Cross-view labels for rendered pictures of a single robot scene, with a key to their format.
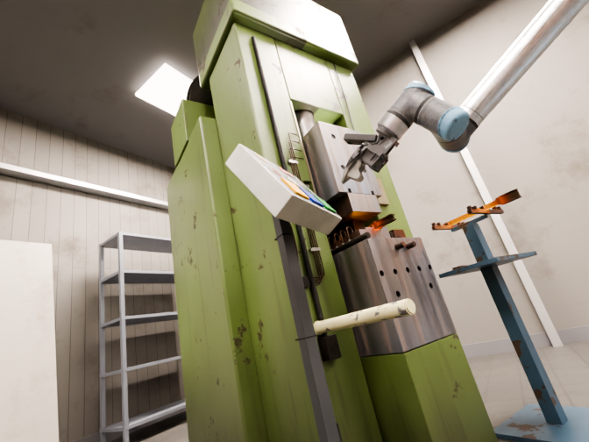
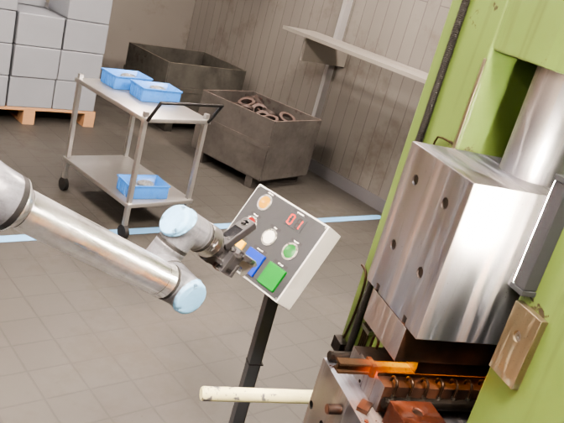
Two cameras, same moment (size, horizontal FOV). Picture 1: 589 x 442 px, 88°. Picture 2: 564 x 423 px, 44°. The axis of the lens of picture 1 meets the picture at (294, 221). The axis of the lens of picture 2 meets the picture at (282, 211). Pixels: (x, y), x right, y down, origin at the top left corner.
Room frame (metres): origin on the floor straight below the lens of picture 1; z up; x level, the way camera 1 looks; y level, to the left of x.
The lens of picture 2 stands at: (1.47, -1.98, 1.90)
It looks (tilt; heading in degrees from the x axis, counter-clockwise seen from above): 19 degrees down; 105
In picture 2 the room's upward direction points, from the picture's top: 15 degrees clockwise
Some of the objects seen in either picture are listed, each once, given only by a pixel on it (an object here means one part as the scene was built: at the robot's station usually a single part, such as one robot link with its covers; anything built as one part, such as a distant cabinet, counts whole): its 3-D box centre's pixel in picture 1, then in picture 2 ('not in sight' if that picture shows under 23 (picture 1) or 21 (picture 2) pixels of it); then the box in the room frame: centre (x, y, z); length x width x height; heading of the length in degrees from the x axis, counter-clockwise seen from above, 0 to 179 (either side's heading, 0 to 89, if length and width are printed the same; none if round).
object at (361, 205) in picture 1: (337, 220); (451, 328); (1.53, -0.22, 1.12); 0.42 x 0.20 x 0.10; 38
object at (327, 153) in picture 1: (330, 180); (493, 253); (1.56, -0.25, 1.36); 0.42 x 0.39 x 0.40; 38
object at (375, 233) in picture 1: (345, 248); (432, 377); (1.53, -0.22, 0.96); 0.42 x 0.20 x 0.09; 38
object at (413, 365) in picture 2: (339, 237); (459, 358); (1.58, -0.21, 1.04); 0.30 x 0.07 x 0.06; 38
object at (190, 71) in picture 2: not in sight; (181, 89); (-1.80, 4.73, 0.35); 1.05 x 0.84 x 0.71; 60
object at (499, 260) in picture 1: (487, 264); not in sight; (1.62, -0.91, 0.73); 0.40 x 0.30 x 0.02; 124
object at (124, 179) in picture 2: not in sight; (136, 148); (-0.73, 2.05, 0.48); 1.02 x 0.59 x 0.96; 160
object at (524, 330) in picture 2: (379, 191); (517, 344); (1.66, -0.52, 1.27); 0.09 x 0.02 x 0.17; 128
